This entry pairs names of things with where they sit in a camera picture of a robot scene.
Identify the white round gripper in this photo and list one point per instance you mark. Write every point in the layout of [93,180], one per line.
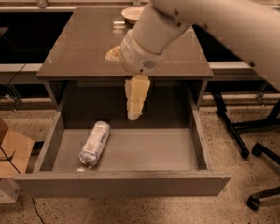
[136,59]

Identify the blue label plastic water bottle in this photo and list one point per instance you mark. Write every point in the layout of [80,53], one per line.
[92,150]

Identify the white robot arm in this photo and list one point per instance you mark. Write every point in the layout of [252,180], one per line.
[249,30]

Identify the grey cabinet with glossy top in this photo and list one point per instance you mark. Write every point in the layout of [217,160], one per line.
[84,47]

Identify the beige paper bowl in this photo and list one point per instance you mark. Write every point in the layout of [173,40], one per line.
[132,14]

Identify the black table leg stand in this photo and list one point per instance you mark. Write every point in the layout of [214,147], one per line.
[234,128]

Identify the brown cardboard box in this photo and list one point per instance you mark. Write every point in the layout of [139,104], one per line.
[15,151]

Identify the white printed box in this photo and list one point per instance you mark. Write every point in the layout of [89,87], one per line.
[9,191]

